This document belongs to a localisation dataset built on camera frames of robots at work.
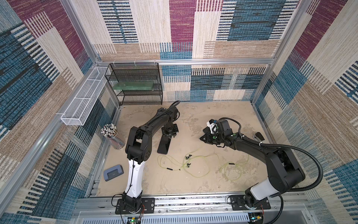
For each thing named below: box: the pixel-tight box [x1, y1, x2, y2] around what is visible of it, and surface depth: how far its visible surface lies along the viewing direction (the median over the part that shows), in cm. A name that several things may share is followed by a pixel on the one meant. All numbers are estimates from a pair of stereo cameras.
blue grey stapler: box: [103, 165, 124, 182], surface depth 85 cm
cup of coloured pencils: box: [101, 123, 126, 150], surface depth 85 cm
